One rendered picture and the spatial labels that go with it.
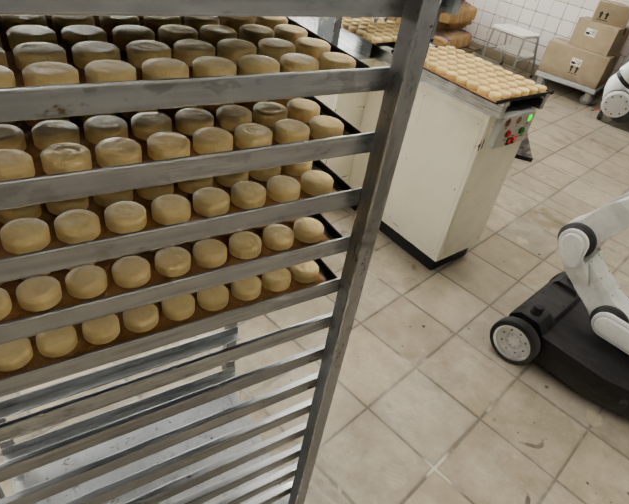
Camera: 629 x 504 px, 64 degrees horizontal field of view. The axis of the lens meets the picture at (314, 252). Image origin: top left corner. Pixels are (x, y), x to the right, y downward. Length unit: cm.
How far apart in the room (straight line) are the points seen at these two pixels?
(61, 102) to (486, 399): 187
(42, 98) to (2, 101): 3
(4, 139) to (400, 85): 46
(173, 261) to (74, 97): 29
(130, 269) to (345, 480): 121
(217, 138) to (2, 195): 24
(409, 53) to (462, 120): 161
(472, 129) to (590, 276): 75
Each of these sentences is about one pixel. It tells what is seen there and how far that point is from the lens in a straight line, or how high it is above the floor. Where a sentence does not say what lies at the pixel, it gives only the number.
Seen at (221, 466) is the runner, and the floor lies 53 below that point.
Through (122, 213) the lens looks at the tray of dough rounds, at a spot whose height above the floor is 115.
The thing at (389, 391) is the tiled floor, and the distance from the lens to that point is 200.
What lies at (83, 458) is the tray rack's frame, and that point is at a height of 15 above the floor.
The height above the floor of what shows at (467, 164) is 61.
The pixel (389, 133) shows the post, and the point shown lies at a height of 126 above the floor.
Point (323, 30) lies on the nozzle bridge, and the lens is 256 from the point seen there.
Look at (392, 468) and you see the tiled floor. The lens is 182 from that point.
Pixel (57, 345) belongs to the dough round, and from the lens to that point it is 77.
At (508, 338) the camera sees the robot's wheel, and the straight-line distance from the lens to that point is 227.
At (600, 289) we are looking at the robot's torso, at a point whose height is 38.
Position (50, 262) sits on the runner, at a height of 114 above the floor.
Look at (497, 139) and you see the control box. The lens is 225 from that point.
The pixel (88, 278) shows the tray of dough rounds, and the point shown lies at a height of 106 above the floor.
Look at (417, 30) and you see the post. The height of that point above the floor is 139.
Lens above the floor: 153
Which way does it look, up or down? 37 degrees down
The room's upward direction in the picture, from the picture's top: 10 degrees clockwise
